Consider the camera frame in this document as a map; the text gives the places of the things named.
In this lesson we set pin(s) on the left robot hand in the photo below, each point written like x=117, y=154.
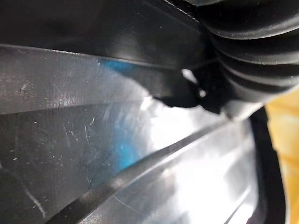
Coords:
x=254, y=46

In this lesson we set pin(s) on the yellow shelf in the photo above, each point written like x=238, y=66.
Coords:
x=286, y=130

